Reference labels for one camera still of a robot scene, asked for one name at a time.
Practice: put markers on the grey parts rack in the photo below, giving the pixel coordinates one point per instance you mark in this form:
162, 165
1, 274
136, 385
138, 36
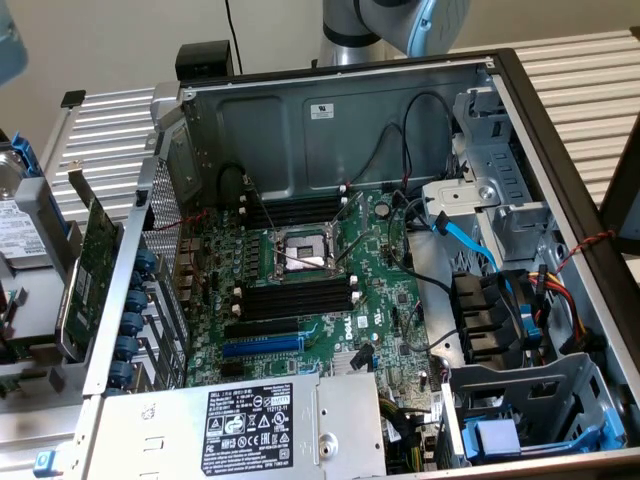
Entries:
40, 305

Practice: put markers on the hard disk with blue rails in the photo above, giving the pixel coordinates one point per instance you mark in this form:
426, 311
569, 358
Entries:
15, 225

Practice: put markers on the metal locking lever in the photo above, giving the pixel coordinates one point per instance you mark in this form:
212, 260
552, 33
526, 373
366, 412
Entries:
354, 246
261, 206

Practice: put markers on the CPU socket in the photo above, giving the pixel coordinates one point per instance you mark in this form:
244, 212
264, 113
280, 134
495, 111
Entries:
305, 250

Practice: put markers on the blue case button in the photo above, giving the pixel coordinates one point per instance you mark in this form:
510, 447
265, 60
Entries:
45, 463

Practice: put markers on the grey metal drive cage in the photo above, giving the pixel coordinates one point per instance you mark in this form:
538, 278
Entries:
525, 390

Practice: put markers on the blue expansion slot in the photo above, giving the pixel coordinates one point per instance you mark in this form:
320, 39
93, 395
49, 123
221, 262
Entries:
262, 346

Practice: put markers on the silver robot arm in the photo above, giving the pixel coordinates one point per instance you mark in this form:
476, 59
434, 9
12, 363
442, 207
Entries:
350, 30

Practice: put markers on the black slat end cap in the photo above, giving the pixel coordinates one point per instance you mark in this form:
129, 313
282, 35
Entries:
73, 98

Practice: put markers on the grey power supply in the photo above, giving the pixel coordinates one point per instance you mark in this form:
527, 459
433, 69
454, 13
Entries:
150, 425

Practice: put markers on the silver disk bay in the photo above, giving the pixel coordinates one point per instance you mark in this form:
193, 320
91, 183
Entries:
460, 195

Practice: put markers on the blue disk caddy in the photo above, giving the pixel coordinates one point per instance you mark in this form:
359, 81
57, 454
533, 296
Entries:
495, 435

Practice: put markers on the long black expansion slot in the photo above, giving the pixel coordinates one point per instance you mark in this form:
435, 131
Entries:
262, 328

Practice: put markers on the black box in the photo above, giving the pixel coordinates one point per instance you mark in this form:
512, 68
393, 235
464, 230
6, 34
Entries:
205, 60

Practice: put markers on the round coin battery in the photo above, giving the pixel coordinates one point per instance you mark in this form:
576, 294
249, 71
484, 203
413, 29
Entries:
382, 208

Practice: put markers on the blue card clip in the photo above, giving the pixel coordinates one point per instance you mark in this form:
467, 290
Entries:
121, 373
136, 301
128, 347
132, 324
145, 261

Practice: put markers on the black RAM slot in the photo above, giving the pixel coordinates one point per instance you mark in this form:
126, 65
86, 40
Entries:
295, 291
295, 207
295, 214
295, 201
295, 298
295, 220
296, 305
297, 312

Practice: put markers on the green motherboard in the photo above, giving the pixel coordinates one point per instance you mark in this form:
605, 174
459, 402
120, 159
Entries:
385, 300

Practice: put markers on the black SATA connector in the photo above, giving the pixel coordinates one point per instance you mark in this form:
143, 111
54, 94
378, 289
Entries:
362, 356

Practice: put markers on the open PC case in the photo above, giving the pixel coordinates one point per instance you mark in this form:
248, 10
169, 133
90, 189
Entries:
260, 135

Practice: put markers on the green graphics card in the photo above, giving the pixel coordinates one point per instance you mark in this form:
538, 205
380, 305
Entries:
95, 270

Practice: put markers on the silver chipset heatsink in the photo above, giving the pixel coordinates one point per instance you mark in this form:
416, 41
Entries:
342, 362

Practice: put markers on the short black expansion slot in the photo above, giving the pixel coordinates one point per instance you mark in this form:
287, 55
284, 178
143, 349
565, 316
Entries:
232, 370

